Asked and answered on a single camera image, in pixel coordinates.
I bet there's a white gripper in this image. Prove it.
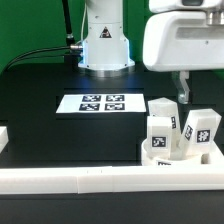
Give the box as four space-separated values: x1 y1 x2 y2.
143 0 224 104

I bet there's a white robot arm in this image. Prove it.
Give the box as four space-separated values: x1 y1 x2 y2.
79 0 224 103

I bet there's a white marker sheet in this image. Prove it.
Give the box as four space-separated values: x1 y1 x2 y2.
56 93 146 114

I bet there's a black vertical pole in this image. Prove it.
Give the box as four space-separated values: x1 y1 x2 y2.
62 0 75 47

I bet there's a black cable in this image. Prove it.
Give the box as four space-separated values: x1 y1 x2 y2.
3 45 84 72

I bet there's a white U-shaped fence wall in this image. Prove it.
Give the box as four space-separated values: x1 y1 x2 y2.
0 121 224 195

